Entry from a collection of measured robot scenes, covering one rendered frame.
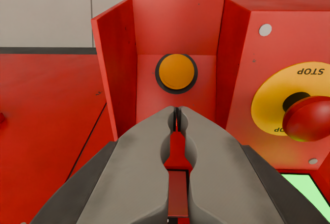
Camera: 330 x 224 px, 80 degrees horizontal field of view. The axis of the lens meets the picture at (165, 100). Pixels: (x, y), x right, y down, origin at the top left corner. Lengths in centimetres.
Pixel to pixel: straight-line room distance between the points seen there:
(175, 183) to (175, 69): 12
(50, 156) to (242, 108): 38
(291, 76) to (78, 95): 55
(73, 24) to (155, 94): 85
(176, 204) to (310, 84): 15
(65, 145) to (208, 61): 35
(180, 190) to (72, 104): 45
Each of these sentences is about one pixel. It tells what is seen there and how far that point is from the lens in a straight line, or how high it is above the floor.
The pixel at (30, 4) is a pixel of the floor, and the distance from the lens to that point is 112.
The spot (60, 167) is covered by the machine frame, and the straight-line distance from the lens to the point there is 43.
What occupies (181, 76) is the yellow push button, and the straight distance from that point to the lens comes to 21.
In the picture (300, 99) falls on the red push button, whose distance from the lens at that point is 18.
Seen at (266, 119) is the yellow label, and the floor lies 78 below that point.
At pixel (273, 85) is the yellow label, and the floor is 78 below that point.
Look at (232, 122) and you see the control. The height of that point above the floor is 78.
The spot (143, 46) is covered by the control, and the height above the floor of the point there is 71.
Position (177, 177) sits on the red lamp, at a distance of 21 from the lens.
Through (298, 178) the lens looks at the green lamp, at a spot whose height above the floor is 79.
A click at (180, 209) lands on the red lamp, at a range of 20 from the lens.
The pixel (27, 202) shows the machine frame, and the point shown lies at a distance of 41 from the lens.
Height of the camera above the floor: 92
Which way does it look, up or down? 57 degrees down
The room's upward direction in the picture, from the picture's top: 176 degrees counter-clockwise
